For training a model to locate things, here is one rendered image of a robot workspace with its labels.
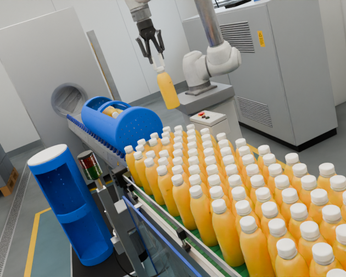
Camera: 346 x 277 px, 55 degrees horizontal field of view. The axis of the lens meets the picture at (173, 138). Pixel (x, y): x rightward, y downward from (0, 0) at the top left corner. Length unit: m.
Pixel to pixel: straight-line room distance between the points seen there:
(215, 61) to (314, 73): 1.39
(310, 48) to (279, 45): 0.33
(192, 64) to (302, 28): 1.31
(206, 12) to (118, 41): 5.00
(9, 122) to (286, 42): 5.52
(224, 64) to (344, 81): 2.44
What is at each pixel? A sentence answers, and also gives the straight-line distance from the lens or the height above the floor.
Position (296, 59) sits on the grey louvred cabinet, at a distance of 3.23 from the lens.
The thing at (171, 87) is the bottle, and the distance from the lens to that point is 1.63.
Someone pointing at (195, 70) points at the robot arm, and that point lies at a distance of 2.25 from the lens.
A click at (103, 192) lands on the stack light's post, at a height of 1.09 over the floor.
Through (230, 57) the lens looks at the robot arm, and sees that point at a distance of 2.19.
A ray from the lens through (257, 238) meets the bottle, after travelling 0.88.
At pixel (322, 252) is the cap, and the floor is 1.11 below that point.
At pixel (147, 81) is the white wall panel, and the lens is 7.16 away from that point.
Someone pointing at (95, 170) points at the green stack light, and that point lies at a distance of 1.30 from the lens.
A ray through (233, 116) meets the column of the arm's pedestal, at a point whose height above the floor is 0.85.
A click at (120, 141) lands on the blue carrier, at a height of 1.10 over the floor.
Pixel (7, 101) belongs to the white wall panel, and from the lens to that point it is 7.11.
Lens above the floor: 1.64
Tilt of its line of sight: 20 degrees down
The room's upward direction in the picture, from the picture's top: 20 degrees counter-clockwise
